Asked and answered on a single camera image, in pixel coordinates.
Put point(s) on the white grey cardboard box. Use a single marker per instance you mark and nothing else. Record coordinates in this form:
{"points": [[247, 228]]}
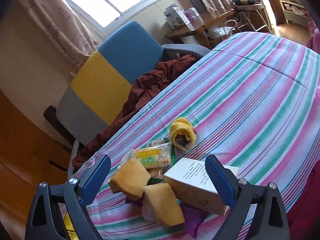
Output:
{"points": [[175, 17]]}

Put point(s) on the clear plastic bag ball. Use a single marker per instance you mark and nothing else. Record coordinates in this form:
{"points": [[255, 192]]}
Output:
{"points": [[147, 211]]}

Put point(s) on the white metal table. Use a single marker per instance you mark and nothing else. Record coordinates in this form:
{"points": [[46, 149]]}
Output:
{"points": [[244, 11]]}

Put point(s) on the white cream carton box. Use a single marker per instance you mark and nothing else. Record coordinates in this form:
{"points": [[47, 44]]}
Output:
{"points": [[191, 184]]}

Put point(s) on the left pink curtain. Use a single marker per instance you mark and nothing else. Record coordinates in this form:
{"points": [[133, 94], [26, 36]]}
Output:
{"points": [[64, 29]]}

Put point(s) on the orange corn snack packet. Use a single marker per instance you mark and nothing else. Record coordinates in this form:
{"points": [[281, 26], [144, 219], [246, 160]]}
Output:
{"points": [[157, 142]]}

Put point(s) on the yellow sock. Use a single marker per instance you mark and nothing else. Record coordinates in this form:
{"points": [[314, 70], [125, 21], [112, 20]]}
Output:
{"points": [[182, 134]]}

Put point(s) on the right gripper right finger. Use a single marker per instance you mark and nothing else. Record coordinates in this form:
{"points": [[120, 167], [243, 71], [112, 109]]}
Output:
{"points": [[269, 220]]}

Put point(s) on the blue yellow grey chair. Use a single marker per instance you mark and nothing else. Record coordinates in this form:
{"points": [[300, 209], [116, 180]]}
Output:
{"points": [[100, 88]]}

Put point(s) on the purple foil packet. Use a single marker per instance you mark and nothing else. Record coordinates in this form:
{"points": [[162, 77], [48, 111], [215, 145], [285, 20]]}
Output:
{"points": [[193, 216]]}

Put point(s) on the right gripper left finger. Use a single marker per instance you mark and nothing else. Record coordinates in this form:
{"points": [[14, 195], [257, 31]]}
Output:
{"points": [[45, 219]]}

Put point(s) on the yellow label snack packet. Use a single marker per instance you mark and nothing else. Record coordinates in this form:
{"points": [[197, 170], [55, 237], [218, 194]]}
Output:
{"points": [[151, 157]]}

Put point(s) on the wooden side desk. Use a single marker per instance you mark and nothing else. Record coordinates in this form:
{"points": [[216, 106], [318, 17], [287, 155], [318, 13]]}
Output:
{"points": [[197, 29]]}

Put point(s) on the maroon blanket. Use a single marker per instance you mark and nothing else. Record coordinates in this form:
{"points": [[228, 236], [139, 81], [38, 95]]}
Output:
{"points": [[144, 89]]}

